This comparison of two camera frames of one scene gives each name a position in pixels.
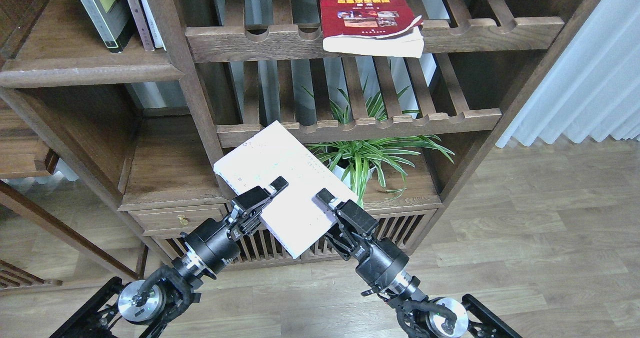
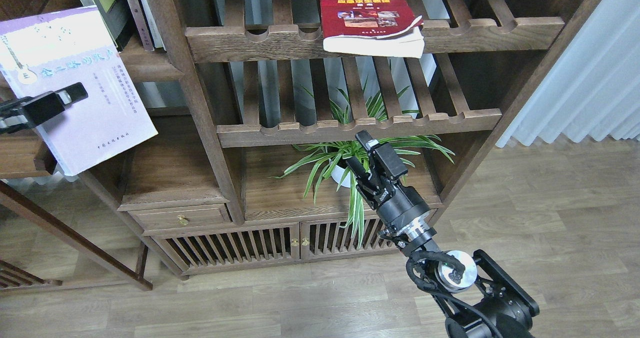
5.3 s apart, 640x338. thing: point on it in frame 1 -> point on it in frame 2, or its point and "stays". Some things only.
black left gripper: (213, 244) -> (38, 108)
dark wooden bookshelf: (310, 120) stays
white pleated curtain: (594, 87) stays
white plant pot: (339, 172) stays
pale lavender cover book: (294, 215) -> (49, 52)
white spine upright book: (156, 37) stays
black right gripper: (380, 260) -> (401, 211)
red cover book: (376, 20) stays
